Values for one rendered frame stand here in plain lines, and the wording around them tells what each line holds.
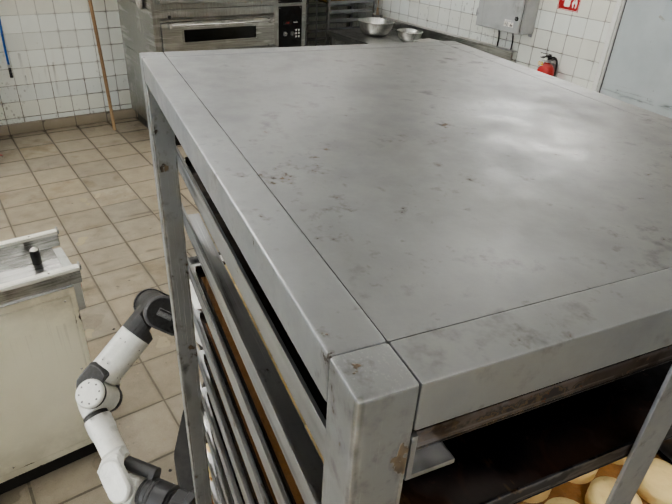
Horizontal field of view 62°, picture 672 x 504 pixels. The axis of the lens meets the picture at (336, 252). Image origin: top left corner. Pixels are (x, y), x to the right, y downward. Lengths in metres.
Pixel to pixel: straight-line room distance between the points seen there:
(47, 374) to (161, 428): 0.63
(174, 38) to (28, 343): 3.61
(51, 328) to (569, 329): 2.02
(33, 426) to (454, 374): 2.26
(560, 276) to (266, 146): 0.25
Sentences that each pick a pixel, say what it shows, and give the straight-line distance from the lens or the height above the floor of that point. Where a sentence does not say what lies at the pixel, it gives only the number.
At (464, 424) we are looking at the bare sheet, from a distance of 0.31.
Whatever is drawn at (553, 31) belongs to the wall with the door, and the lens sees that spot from 5.40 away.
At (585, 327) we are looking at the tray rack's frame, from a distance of 0.30.
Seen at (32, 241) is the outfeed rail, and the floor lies 0.88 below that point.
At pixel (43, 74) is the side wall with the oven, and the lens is 6.18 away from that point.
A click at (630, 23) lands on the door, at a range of 5.09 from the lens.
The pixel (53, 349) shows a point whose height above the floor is 0.61.
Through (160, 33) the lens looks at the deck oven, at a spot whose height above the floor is 1.02.
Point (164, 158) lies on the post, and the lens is 0.81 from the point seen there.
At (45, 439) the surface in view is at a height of 0.21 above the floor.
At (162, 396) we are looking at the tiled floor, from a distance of 2.84.
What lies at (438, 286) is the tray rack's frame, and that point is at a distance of 0.31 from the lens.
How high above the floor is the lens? 1.99
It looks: 31 degrees down
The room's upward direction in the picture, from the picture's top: 3 degrees clockwise
